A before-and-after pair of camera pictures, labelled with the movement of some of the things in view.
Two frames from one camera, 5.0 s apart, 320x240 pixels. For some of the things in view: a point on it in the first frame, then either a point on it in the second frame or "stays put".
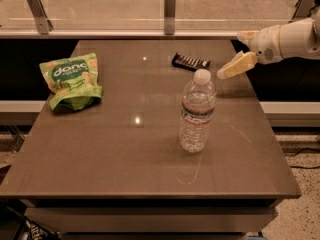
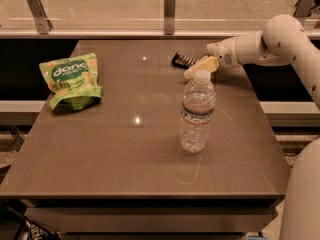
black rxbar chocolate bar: [189, 62] stays put
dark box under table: [30, 230] stays put
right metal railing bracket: [305, 4] stays put
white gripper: [265, 46] to [226, 53]
